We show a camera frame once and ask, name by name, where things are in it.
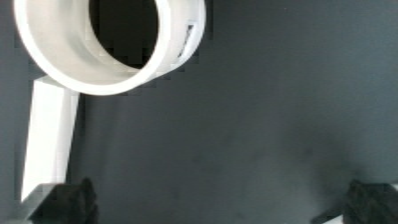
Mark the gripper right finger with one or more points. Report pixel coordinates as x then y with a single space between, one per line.
368 206

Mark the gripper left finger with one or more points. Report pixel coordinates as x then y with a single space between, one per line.
59 204

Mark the white lamp shade cone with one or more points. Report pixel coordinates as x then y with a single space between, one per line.
68 53

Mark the white table border frame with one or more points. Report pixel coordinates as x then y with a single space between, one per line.
50 134

